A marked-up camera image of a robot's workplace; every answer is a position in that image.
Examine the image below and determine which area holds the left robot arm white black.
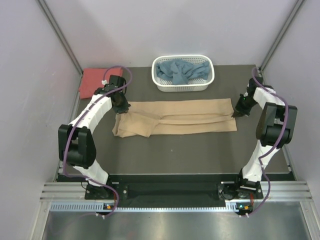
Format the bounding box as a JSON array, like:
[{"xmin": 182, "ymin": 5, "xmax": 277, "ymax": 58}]
[{"xmin": 58, "ymin": 75, "xmax": 131, "ymax": 200}]

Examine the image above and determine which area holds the white slotted cable duct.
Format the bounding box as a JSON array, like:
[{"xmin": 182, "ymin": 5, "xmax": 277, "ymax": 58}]
[{"xmin": 49, "ymin": 201, "xmax": 251, "ymax": 213}]

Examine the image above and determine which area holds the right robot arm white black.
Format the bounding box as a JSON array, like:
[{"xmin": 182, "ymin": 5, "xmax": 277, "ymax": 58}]
[{"xmin": 232, "ymin": 76, "xmax": 298, "ymax": 198}]

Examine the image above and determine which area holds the folded red t shirt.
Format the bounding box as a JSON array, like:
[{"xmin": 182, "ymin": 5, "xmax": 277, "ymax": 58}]
[{"xmin": 78, "ymin": 67, "xmax": 123, "ymax": 100}]

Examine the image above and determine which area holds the aluminium front frame rail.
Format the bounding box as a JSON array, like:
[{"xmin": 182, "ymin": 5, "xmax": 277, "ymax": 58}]
[{"xmin": 40, "ymin": 181, "xmax": 313, "ymax": 202}]

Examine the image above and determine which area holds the left aluminium corner post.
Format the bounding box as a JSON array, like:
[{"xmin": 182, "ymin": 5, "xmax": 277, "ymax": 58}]
[{"xmin": 35, "ymin": 0, "xmax": 83, "ymax": 75}]

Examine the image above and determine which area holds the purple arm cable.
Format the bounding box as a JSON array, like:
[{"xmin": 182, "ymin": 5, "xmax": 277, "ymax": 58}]
[
  {"xmin": 61, "ymin": 65, "xmax": 133, "ymax": 218},
  {"xmin": 246, "ymin": 66, "xmax": 291, "ymax": 218}
]

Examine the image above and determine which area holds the right aluminium corner post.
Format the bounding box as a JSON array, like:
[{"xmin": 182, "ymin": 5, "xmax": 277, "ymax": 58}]
[{"xmin": 257, "ymin": 0, "xmax": 306, "ymax": 73}]

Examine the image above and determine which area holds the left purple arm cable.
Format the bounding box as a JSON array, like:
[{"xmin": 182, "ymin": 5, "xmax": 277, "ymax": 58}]
[{"xmin": 61, "ymin": 65, "xmax": 133, "ymax": 218}]

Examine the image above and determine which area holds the white perforated plastic basket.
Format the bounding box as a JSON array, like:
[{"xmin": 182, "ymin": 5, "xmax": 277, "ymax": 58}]
[{"xmin": 151, "ymin": 54, "xmax": 215, "ymax": 92}]

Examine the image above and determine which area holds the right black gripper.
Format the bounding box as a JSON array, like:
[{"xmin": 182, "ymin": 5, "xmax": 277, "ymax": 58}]
[{"xmin": 231, "ymin": 93, "xmax": 258, "ymax": 118}]

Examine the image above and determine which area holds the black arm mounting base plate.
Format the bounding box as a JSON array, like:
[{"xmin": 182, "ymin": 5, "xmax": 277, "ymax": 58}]
[{"xmin": 85, "ymin": 174, "xmax": 264, "ymax": 207}]

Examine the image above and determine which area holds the beige t shirt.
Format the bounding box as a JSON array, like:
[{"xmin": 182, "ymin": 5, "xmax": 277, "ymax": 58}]
[{"xmin": 112, "ymin": 98, "xmax": 237, "ymax": 138}]

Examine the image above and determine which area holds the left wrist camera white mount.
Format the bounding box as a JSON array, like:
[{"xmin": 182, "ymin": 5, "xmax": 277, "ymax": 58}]
[{"xmin": 101, "ymin": 80, "xmax": 109, "ymax": 86}]

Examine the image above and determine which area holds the crumpled blue t shirt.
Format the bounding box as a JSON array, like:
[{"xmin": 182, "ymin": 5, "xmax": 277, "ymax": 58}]
[{"xmin": 155, "ymin": 59, "xmax": 211, "ymax": 85}]

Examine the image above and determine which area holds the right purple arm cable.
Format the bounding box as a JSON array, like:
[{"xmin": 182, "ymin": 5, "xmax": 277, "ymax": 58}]
[{"xmin": 246, "ymin": 66, "xmax": 291, "ymax": 218}]

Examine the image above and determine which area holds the aluminium corner post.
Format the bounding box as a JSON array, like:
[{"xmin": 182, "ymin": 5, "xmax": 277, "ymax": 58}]
[
  {"xmin": 257, "ymin": 0, "xmax": 306, "ymax": 73},
  {"xmin": 35, "ymin": 0, "xmax": 83, "ymax": 75}
]

